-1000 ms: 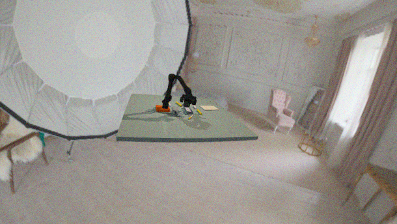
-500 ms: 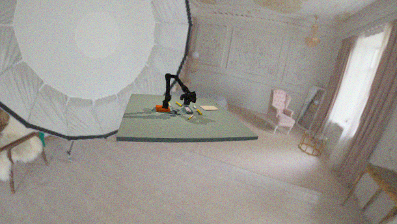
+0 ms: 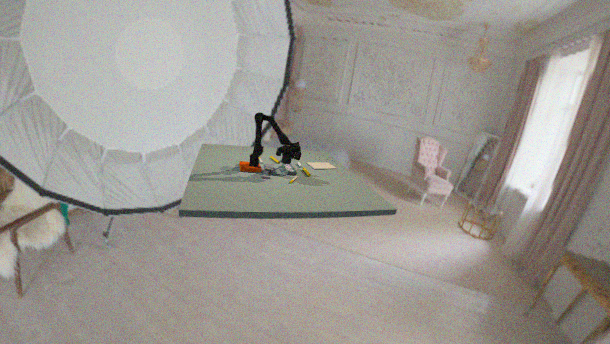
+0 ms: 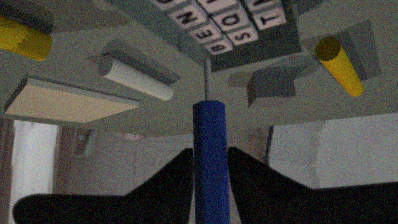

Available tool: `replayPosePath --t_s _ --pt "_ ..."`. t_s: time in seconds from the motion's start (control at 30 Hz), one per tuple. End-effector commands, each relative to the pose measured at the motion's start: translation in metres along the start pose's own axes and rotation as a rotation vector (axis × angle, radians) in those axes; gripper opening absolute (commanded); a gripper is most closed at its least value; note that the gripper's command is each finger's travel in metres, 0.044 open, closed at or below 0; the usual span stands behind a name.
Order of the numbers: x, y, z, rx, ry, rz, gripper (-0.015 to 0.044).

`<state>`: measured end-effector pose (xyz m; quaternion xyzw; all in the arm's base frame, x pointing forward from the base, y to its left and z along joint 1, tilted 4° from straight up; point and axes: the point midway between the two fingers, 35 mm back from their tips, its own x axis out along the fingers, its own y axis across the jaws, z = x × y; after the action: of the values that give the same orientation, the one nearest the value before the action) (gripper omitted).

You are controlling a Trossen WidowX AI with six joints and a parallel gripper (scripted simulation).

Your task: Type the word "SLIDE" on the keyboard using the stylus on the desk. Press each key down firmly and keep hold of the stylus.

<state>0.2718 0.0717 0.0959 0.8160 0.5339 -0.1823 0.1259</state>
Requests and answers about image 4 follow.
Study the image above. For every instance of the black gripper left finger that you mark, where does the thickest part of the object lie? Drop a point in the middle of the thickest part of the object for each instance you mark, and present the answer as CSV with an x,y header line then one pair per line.
x,y
163,199

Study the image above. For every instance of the blue stylus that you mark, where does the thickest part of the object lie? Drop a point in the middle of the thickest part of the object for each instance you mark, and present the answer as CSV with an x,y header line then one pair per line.
x,y
210,157

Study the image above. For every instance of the yellow cylinder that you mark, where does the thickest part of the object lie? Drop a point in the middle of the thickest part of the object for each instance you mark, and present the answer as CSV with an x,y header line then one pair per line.
x,y
333,57
22,39

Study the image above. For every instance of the pale grey cylinder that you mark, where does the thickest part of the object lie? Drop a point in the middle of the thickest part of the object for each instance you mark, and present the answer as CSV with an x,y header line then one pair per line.
x,y
121,72

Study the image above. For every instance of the black keyboard with white keys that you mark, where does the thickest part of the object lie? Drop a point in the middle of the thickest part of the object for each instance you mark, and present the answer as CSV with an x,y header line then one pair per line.
x,y
232,33

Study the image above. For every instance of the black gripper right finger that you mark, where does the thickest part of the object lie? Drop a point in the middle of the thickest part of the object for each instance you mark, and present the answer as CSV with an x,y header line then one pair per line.
x,y
265,196

